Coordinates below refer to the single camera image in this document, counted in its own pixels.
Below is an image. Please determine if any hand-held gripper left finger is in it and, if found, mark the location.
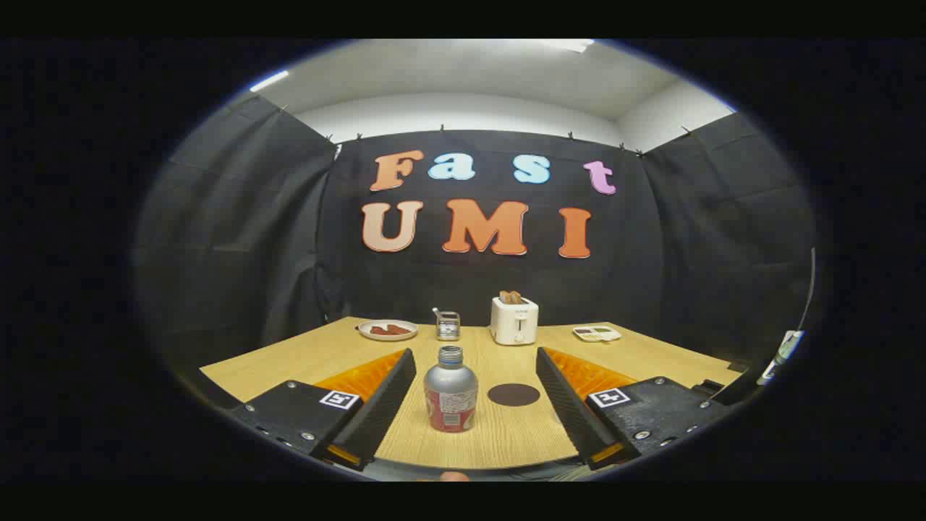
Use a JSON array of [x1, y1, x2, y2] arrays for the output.
[[231, 348, 418, 473]]

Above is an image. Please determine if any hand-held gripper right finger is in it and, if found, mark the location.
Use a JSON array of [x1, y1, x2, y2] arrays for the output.
[[535, 346, 731, 471]]

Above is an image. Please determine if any dark brown round coaster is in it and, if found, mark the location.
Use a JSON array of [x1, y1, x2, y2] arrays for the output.
[[487, 383, 541, 407]]

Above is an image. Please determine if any silver bottle with red label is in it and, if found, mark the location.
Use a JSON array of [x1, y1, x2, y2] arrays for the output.
[[423, 345, 479, 433]]

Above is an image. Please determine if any white round plate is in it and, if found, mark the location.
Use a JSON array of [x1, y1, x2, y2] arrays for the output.
[[357, 319, 419, 342]]

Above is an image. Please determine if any wooden table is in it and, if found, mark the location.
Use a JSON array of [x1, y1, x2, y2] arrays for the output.
[[199, 316, 746, 471]]

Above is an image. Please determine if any white toaster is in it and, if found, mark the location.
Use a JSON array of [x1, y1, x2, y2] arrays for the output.
[[490, 295, 540, 346]]

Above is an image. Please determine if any black table clamp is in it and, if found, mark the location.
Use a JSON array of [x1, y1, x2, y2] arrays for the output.
[[693, 358, 750, 396]]

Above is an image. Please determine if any white and green device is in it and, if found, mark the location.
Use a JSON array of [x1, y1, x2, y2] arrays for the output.
[[756, 329, 805, 386]]

